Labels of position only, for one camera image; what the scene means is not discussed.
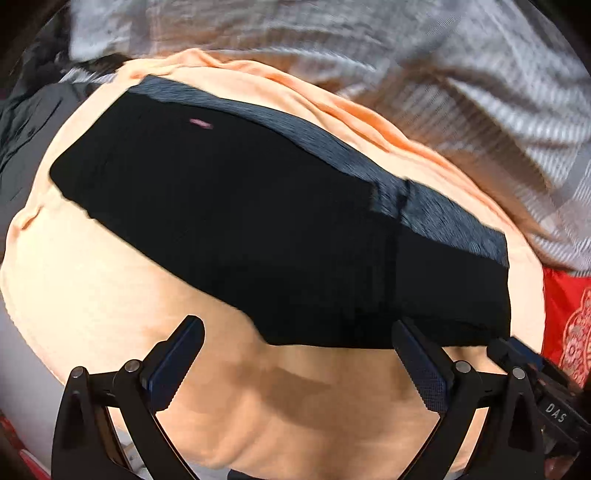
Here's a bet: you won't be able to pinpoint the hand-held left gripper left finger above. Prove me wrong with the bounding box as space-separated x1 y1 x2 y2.
51 315 206 480

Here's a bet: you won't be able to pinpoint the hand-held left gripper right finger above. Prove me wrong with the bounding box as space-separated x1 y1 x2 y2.
392 317 551 480

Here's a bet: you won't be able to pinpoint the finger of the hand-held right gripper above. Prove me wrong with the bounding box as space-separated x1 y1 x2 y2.
486 337 548 376

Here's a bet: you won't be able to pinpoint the black pants with blue stripes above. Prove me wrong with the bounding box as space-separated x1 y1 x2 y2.
48 76 513 349

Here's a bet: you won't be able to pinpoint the red embroidered cushion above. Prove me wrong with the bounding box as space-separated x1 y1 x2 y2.
541 267 591 393

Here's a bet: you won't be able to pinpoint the peach blanket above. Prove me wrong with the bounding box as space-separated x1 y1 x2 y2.
0 48 548 480

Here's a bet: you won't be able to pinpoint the dark grey jacket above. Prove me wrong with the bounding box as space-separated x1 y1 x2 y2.
0 18 134 208

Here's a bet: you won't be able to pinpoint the grey striped duvet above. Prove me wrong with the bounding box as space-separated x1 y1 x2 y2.
67 0 591 273

